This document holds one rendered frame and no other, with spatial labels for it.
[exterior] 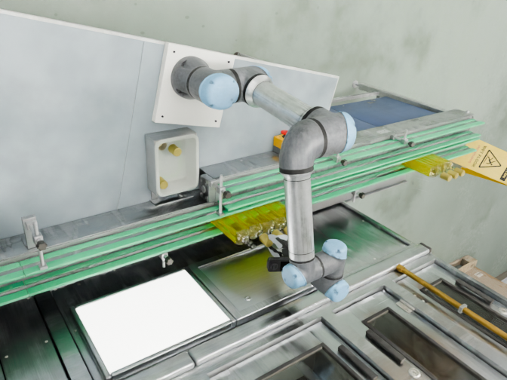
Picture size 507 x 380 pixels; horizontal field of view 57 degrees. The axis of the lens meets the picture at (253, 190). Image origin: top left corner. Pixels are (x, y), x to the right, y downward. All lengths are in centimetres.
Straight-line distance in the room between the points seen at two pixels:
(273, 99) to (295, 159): 30
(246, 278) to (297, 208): 52
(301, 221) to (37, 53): 91
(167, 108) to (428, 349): 120
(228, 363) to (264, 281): 38
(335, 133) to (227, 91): 42
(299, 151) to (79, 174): 81
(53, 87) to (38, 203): 39
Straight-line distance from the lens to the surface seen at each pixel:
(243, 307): 162
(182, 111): 175
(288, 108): 144
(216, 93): 153
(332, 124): 131
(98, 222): 174
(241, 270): 178
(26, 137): 162
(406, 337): 171
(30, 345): 164
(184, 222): 175
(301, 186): 128
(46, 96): 159
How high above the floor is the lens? 225
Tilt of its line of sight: 45 degrees down
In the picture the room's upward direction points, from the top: 125 degrees clockwise
